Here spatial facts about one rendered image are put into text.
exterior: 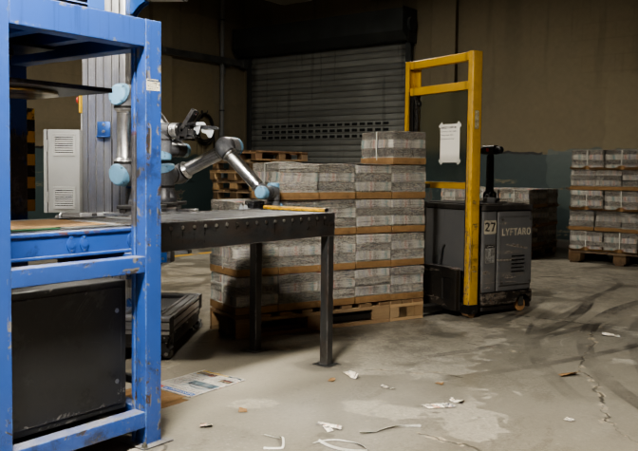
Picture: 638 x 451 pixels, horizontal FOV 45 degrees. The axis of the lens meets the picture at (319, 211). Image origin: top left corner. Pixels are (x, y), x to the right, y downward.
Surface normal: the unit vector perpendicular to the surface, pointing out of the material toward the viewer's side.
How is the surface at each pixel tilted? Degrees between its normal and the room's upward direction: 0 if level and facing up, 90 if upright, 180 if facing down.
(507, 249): 90
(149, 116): 90
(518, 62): 90
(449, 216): 90
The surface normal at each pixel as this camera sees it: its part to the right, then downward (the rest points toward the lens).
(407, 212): 0.54, 0.04
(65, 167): -0.05, 0.05
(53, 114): 0.79, 0.04
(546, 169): -0.61, 0.04
